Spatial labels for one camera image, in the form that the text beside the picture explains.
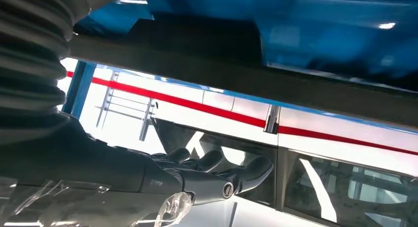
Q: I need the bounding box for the blue metal shelf rack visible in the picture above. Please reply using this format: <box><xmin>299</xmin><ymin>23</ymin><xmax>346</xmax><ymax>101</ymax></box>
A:
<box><xmin>61</xmin><ymin>0</ymin><xmax>418</xmax><ymax>135</ymax></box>

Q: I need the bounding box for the chrome metal stand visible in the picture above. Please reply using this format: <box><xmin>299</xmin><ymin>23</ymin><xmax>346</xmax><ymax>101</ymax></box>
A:
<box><xmin>95</xmin><ymin>70</ymin><xmax>159</xmax><ymax>142</ymax></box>

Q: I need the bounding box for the white car with red stripe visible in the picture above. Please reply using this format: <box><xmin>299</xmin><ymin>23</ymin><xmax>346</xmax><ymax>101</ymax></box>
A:
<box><xmin>57</xmin><ymin>57</ymin><xmax>418</xmax><ymax>227</ymax></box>

